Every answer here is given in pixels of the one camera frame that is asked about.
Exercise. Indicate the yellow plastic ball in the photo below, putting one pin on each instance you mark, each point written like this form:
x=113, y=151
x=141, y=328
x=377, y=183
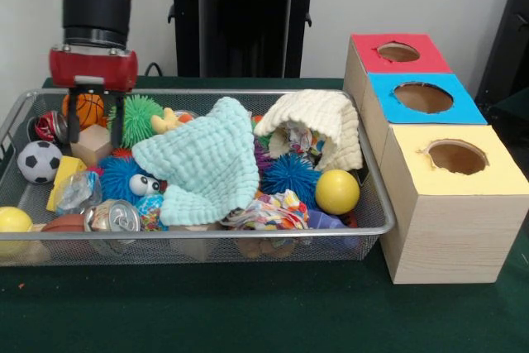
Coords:
x=336, y=192

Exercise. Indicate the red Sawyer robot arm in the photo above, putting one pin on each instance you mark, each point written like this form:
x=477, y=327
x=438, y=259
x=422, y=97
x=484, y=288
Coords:
x=97, y=1

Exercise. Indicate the cream waffle cloth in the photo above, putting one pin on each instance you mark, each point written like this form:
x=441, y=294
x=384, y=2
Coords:
x=314, y=111

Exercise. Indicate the yellow foam cheese wedge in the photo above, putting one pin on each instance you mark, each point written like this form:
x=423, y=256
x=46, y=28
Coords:
x=66, y=169

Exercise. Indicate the dark green table cloth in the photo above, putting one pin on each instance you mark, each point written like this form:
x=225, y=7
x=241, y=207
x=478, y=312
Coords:
x=516, y=107
x=248, y=307

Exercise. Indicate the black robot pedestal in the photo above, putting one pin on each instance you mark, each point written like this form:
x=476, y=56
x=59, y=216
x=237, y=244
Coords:
x=239, y=18

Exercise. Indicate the wooden box with three holes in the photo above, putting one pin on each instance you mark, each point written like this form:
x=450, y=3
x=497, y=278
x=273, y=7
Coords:
x=454, y=237

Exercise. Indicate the blue spiky ball with eyes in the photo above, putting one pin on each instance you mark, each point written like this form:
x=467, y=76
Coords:
x=117, y=175

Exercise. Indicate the clear plastic packet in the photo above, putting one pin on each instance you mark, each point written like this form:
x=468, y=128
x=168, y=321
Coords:
x=78, y=194

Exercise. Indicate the plain wooden block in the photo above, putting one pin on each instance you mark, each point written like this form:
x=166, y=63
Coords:
x=95, y=146

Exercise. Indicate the plush soccer ball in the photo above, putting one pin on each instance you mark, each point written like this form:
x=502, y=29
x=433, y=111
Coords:
x=39, y=161

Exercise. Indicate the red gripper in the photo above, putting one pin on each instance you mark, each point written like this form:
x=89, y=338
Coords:
x=95, y=68

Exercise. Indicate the orange toy basketball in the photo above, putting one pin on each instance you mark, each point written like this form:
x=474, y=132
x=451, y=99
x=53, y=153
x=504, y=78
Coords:
x=91, y=109

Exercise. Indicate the green spiky ball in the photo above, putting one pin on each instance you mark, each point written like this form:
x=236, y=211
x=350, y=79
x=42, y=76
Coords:
x=138, y=119

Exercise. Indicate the silver mesh bin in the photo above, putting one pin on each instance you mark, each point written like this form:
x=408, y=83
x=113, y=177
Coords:
x=374, y=212

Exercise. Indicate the mint waffle cloth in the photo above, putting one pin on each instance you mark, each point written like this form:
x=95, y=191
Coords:
x=206, y=163

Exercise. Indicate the silver drink can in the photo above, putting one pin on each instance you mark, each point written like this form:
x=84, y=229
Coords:
x=113, y=216

